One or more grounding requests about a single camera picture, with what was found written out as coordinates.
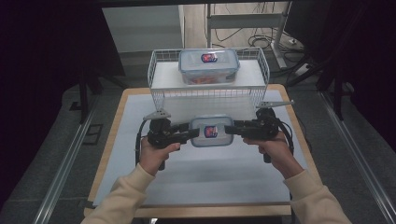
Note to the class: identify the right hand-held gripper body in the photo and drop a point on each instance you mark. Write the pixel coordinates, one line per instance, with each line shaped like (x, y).
(264, 129)

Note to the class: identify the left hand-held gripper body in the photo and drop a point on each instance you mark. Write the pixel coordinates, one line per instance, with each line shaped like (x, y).
(158, 133)

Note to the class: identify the small clear plastic food container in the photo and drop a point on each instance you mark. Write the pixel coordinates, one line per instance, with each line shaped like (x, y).
(211, 130)

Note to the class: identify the large clear plastic food container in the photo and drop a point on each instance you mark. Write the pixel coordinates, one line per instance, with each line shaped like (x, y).
(208, 67)

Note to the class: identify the person's left hand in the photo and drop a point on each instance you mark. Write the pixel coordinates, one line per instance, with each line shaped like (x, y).
(152, 157)

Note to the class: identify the person's right hand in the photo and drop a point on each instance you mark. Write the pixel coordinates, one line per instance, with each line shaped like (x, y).
(278, 154)

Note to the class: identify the pale blue table mat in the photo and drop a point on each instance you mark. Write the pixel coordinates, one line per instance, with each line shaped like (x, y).
(202, 177)

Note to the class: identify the white power strip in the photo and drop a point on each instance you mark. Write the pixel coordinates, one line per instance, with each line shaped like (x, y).
(301, 70)

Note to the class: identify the black stand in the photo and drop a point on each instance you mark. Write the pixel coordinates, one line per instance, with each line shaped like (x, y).
(338, 99)
(83, 99)

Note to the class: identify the grey cabinet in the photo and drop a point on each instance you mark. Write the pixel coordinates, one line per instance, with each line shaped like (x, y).
(140, 28)

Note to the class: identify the metal floor rail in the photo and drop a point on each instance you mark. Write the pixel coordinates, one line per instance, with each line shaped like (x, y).
(62, 174)
(358, 155)

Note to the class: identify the white metal desk frame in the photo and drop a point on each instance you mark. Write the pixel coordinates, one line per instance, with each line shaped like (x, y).
(243, 21)

